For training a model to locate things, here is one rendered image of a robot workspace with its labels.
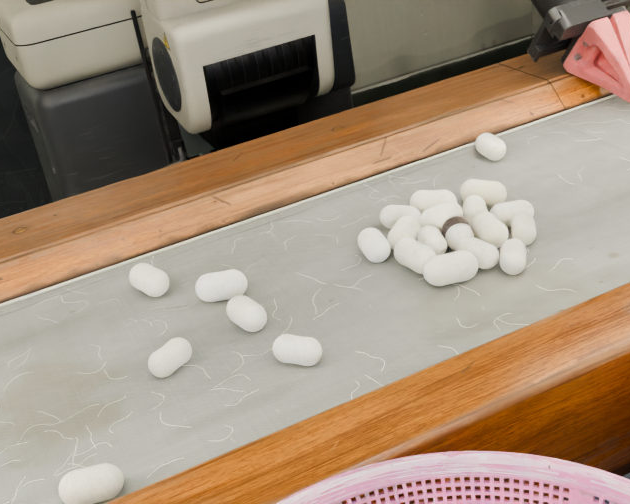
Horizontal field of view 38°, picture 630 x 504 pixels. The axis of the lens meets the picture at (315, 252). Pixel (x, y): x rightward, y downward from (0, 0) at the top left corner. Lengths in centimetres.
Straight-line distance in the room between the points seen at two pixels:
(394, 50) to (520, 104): 216
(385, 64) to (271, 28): 181
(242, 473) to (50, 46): 108
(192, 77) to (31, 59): 33
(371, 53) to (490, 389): 255
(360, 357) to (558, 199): 24
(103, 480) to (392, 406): 16
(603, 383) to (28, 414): 35
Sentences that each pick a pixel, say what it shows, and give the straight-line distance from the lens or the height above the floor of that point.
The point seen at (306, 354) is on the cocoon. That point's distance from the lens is 58.
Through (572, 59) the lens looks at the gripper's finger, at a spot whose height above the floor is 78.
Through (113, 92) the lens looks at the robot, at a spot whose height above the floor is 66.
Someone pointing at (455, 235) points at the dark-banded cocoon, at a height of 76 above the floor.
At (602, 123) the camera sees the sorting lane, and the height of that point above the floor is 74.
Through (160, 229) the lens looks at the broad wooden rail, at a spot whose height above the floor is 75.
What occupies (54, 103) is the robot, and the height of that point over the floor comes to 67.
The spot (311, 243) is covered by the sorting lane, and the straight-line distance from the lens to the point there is 73.
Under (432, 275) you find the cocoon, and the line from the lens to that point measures 64.
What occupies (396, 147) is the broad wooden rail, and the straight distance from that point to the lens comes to 85.
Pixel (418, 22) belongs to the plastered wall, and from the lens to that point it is 309.
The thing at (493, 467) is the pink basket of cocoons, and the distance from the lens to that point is 46.
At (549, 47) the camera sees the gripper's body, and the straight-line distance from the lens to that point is 95.
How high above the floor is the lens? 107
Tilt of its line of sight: 28 degrees down
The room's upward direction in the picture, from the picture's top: 10 degrees counter-clockwise
